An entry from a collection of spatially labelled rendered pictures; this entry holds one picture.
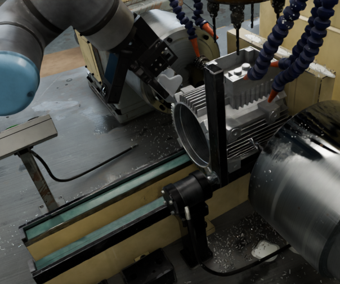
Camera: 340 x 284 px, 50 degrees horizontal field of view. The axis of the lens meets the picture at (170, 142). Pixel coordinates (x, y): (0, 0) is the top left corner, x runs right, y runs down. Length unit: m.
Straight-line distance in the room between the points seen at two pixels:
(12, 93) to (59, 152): 0.72
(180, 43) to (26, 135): 0.43
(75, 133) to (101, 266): 0.58
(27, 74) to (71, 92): 1.01
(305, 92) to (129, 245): 0.49
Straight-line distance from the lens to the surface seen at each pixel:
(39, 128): 0.87
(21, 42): 0.56
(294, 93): 0.82
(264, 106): 0.79
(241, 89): 0.76
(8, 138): 0.88
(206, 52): 1.01
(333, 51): 0.89
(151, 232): 0.83
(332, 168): 0.56
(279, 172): 0.60
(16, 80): 0.52
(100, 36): 0.65
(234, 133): 0.74
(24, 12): 0.64
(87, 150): 1.20
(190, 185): 0.68
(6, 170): 1.26
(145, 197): 0.90
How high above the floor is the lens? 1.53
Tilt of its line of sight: 40 degrees down
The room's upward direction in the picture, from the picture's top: 10 degrees counter-clockwise
